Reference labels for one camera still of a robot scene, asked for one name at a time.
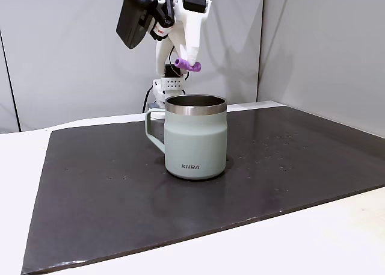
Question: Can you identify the pale green steel mug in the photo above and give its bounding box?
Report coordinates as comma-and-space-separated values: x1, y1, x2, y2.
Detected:
145, 94, 228, 181

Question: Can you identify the purple ribbed pen grip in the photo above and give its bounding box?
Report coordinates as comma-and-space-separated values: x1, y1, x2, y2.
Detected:
174, 57, 203, 73

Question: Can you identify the dark grey table mat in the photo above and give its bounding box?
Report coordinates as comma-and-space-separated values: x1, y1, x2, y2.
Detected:
20, 105, 385, 275

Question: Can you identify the black camera box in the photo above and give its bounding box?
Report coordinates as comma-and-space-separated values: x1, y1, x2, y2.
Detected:
116, 0, 159, 51

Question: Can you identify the black cable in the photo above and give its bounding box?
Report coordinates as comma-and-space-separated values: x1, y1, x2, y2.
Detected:
141, 87, 156, 114

